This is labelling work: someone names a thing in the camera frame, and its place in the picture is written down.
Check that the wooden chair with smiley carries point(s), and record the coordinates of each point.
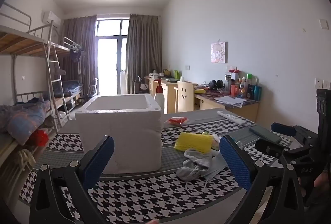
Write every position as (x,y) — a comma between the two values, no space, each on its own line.
(184,96)

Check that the red plastic bag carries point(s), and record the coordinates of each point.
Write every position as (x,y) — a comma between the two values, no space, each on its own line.
(40,137)

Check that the white air conditioner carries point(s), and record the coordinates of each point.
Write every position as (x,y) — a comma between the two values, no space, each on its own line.
(50,17)

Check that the white double wall socket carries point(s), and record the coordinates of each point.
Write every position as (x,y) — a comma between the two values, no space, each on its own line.
(319,82)

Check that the black headphones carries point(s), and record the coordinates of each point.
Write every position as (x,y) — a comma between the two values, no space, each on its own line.
(216,84)

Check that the white foam box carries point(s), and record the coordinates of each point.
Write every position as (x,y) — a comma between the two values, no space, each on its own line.
(124,136)

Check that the patterned desk cloth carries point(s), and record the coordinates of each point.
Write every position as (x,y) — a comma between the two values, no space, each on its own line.
(214,94)

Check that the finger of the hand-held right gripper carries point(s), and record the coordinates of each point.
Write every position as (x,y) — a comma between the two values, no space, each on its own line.
(271,147)
(283,128)

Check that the black smartphone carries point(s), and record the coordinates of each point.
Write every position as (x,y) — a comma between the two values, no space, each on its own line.
(266,134)

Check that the wooden desk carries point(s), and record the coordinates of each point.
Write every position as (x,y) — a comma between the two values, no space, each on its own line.
(206,105)
(169,94)

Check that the grey brown curtain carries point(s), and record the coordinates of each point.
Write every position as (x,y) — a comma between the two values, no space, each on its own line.
(143,53)
(85,53)

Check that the grey sock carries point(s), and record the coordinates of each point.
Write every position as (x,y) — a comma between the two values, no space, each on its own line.
(194,164)

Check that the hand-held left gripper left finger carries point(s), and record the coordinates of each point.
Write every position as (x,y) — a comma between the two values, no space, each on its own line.
(99,159)

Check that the green plastic bag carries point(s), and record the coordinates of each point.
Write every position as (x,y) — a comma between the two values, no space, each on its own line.
(216,141)

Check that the metal bunk bed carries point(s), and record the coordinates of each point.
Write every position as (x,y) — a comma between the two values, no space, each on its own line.
(73,85)
(15,43)

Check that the yellow pouch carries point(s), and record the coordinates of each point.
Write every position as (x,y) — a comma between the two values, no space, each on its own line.
(200,91)

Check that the white printed papers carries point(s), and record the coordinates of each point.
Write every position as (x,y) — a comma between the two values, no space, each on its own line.
(231,101)

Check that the dark hanging clothes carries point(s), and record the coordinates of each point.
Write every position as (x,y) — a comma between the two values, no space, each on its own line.
(75,56)

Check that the pink cartoon wall picture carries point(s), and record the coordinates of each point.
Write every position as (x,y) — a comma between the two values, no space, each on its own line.
(219,52)

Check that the glass balcony door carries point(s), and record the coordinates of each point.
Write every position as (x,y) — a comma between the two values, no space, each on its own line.
(108,63)

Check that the green paper bag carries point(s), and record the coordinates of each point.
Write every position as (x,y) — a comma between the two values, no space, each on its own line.
(176,74)

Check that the person's right hand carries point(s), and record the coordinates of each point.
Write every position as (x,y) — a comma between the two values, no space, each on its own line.
(321,180)

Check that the red snack packet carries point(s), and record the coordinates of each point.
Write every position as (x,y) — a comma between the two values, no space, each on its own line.
(177,120)

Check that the white power strip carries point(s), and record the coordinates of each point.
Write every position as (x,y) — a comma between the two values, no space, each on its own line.
(230,116)

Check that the black folding chair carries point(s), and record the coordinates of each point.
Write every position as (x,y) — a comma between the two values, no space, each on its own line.
(92,89)

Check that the row of toiletry bottles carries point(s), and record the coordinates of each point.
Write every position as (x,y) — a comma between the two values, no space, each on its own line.
(243,89)

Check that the blue orange quilt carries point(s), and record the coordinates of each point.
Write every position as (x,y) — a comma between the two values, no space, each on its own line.
(23,120)

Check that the white spray bottle red cap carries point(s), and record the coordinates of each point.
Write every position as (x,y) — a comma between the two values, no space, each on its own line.
(159,100)

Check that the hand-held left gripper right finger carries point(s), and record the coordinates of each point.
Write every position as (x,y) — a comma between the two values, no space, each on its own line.
(236,162)

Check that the blue face mask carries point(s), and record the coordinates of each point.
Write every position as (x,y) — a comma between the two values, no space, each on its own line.
(216,168)

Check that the houndstooth table mat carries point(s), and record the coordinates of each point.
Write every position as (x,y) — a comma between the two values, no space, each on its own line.
(144,195)

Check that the yellow foam fruit net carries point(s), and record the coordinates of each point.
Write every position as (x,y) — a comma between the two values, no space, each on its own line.
(192,142)

